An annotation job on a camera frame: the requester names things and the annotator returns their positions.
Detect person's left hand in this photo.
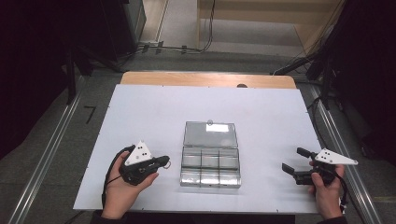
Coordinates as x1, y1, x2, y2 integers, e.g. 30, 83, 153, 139
101, 151, 160, 220

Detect black metal stand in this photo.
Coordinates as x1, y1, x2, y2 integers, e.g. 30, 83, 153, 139
273, 46, 344, 110
64, 43, 124, 105

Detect wooden steps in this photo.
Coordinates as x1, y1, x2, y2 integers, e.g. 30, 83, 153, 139
195, 0, 344, 58

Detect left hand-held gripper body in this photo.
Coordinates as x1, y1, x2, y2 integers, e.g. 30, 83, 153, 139
119, 140, 163, 187

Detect metal floor rail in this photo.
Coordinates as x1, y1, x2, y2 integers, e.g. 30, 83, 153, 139
309, 85, 384, 224
6, 76, 87, 224

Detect dark equipment cabinet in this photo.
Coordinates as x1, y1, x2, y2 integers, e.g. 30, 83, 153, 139
102, 0, 148, 63

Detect hand-held gripper cable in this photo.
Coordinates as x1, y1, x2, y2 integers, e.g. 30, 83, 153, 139
101, 145, 136, 208
333, 170, 349, 214

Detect right hand-held gripper cable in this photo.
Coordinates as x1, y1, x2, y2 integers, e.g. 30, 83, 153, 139
333, 170, 349, 214

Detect black cable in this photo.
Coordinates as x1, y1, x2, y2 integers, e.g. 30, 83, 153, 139
135, 0, 218, 54
306, 94, 331, 150

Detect person's right hand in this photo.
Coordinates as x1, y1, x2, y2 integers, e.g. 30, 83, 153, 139
307, 161, 346, 220

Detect left hand-held gripper cable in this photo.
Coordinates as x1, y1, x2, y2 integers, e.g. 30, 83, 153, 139
101, 145, 136, 208

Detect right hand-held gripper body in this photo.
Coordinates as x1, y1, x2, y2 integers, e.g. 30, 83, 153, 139
293, 147, 360, 187

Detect transparent grey compartment box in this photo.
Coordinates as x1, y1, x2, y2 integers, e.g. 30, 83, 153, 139
179, 120, 243, 189

